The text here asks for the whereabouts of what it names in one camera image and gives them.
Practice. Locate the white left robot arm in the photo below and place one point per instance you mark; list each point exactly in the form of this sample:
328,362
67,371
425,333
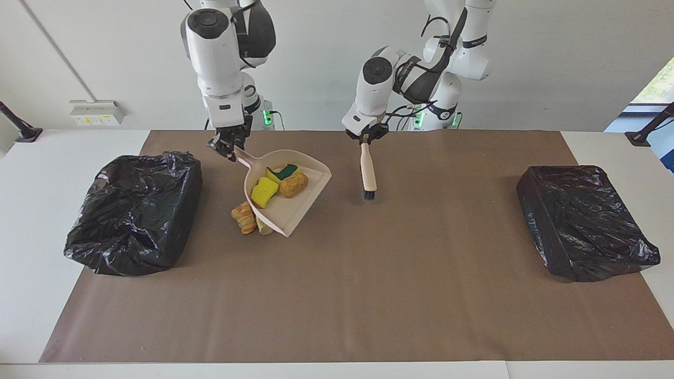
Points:
376,84

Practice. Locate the pale pink plastic dustpan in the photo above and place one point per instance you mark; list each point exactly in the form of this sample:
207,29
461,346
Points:
295,210

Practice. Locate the pale toy bread piece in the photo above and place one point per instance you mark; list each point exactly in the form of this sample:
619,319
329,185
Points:
265,229

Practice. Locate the bin with tight black bag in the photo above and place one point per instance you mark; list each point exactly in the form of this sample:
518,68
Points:
579,221

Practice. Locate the yellow green scouring sponge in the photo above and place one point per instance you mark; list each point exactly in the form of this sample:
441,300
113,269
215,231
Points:
284,171

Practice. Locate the beige hand brush black bristles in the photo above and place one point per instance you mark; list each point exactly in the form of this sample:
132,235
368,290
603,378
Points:
368,168

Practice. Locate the white wall socket box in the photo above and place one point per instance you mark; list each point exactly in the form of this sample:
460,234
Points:
97,112

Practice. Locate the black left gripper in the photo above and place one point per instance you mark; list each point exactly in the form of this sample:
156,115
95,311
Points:
375,131

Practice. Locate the brown paper table mat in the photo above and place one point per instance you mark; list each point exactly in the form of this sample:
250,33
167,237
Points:
337,326

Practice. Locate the bin with loose black bag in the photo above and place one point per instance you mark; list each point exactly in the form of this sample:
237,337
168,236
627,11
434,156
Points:
131,210

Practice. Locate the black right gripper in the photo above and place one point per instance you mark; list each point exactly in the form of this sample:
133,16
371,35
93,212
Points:
234,131

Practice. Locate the orange toy croissant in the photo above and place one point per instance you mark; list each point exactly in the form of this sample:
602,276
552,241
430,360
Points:
247,225
242,209

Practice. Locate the yellow sponge piece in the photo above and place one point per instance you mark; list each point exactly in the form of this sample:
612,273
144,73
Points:
264,192

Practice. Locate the window with green view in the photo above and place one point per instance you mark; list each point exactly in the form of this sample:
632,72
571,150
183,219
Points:
658,84

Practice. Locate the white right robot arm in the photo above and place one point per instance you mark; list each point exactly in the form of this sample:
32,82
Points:
216,52

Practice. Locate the brown toy bread roll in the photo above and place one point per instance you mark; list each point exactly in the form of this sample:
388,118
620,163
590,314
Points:
294,185

